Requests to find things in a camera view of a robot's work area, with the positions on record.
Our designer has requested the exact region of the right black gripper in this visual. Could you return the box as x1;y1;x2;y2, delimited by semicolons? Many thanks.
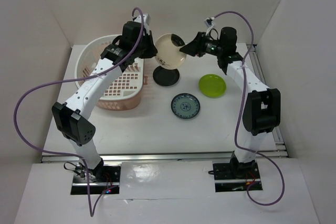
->
178;32;223;58

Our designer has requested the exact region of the cream plate with dark patch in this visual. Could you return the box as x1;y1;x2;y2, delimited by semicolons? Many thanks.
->
155;34;186;70

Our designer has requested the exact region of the black plate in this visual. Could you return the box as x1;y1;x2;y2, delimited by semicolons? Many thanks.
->
152;66;180;87

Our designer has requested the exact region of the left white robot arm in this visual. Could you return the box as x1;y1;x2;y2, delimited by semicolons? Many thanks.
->
51;17;157;182

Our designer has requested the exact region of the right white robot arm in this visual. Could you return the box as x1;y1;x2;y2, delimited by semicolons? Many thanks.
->
180;27;281;179

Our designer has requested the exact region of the white pink dish rack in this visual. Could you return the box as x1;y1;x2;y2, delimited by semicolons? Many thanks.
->
75;35;147;111

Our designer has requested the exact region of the green plate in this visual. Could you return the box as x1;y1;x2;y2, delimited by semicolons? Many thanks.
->
198;74;227;98

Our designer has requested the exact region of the blue white patterned plate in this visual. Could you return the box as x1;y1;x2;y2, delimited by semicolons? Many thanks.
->
170;93;201;120

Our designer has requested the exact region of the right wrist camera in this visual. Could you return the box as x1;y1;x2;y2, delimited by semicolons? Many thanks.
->
204;17;216;35

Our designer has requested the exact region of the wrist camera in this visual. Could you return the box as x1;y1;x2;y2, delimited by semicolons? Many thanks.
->
204;17;216;35
132;13;151;25

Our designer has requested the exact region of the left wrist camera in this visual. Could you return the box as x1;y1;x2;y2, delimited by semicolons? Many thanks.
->
132;13;151;25

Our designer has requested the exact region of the aluminium rail frame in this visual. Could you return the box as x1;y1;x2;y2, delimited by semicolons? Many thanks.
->
40;42;289;163

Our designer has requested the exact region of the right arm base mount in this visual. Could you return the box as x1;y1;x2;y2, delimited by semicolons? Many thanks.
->
208;163;263;193

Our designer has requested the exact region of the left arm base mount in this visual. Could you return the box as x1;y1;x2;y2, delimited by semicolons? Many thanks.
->
63;162;121;195

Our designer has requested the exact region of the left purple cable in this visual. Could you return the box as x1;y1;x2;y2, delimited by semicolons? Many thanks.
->
13;7;145;217

